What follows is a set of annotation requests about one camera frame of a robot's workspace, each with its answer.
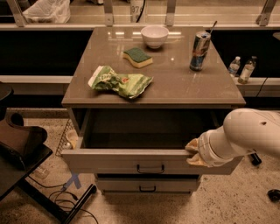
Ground grey drawer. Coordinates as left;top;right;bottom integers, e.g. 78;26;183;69
97;174;200;193
62;108;241;175

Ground clear bottle with yellow liquid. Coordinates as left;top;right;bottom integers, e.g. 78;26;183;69
237;56;257;84

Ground dark robot base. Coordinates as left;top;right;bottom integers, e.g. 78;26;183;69
0;82;53;200

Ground green crumpled chip bag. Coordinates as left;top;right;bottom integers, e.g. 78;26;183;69
87;66;153;99

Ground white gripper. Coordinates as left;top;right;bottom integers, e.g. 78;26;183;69
185;130;232;167

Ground green yellow sponge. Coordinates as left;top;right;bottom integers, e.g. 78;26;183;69
122;47;153;68

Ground black floor cables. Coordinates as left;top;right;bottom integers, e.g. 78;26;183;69
27;174;100;224

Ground wire basket with trash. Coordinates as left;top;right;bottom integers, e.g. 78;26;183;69
54;118;79;157

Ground grey bottom drawer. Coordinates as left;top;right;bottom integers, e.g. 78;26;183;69
97;174;200;193

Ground black floor bar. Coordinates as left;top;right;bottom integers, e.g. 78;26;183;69
250;153;262;166

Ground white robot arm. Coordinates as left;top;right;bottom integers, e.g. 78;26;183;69
185;108;280;167

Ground black stand leg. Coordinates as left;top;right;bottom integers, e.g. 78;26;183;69
19;179;96;224

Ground grey top drawer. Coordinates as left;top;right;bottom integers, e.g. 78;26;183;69
62;108;241;175

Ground blue tape cross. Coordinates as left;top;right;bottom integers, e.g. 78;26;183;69
62;173;81;190

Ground small clear water bottle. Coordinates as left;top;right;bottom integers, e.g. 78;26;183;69
227;56;241;77

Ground white bowl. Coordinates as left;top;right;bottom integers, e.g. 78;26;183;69
141;25;169;49

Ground blue silver energy drink can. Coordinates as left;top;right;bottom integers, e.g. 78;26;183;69
190;31;211;71

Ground white plastic bag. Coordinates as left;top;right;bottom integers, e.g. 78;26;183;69
23;0;71;24

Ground grey drawer cabinet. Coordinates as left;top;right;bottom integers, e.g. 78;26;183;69
60;25;247;196

